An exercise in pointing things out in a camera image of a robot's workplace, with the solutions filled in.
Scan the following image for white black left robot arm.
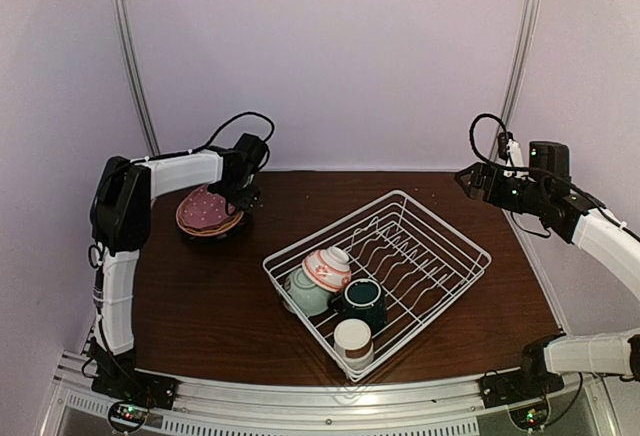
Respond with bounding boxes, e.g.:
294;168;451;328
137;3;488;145
89;134;270;400

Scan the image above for right aluminium frame post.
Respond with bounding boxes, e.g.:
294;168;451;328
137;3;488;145
483;0;545;167

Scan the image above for front aluminium rail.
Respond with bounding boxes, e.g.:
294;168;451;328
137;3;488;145
36;351;622;435

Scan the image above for right circuit board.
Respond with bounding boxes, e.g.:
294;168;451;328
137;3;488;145
509;402;550;432

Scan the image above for left aluminium frame post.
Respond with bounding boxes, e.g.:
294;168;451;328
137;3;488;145
111;0;161;156

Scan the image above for left circuit board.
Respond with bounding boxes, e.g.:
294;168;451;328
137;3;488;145
107;401;149;433

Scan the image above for black rimmed white plate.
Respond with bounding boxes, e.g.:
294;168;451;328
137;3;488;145
178;215;254;242

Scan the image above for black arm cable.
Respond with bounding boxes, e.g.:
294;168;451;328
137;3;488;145
468;113;556;237
197;111;276;157

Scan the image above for pale green bowl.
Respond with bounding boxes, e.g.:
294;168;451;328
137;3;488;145
284;268;332;317

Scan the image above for aluminium frame post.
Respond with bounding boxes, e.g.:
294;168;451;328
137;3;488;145
483;0;545;167
111;0;161;156

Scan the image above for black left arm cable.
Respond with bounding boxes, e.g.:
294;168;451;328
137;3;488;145
197;111;276;157

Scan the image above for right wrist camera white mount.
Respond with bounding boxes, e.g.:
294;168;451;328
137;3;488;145
497;131;524;168

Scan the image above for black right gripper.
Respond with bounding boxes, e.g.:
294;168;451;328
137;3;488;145
456;160;549;215

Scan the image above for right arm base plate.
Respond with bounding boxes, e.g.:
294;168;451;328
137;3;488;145
479;369;564;409

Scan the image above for circuit board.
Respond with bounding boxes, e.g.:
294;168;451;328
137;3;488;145
509;402;550;432
107;401;149;433

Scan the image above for yellow dotted plate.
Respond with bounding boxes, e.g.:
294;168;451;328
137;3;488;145
177;214;244;238

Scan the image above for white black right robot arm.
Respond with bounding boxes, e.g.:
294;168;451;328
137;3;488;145
454;140;639;398

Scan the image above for pink white floral bowl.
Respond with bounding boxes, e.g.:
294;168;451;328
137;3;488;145
302;246;352;293

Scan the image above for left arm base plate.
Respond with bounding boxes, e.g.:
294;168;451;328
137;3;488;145
91;368;178;410

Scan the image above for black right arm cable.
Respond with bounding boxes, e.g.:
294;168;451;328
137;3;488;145
468;113;556;237

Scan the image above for dark green mug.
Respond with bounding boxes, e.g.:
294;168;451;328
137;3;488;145
328;278;387;333

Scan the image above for white wire dish rack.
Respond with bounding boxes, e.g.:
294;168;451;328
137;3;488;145
263;190;491;382

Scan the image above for white brown cup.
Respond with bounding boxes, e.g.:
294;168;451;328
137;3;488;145
333;318;374;370

